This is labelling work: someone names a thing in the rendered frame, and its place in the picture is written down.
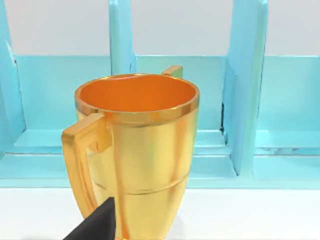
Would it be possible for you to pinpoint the light blue rack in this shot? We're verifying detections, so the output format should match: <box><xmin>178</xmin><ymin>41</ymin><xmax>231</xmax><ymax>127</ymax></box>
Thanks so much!
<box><xmin>0</xmin><ymin>0</ymin><xmax>320</xmax><ymax>190</ymax></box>

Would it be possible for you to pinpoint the gold trophy cup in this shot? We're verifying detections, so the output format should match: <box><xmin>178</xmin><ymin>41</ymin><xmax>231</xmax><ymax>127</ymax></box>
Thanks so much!
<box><xmin>61</xmin><ymin>65</ymin><xmax>202</xmax><ymax>240</ymax></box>

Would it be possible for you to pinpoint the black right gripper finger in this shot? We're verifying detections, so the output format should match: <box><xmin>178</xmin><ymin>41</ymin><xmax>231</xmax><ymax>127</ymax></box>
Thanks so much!
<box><xmin>62</xmin><ymin>196</ymin><xmax>116</xmax><ymax>240</ymax></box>

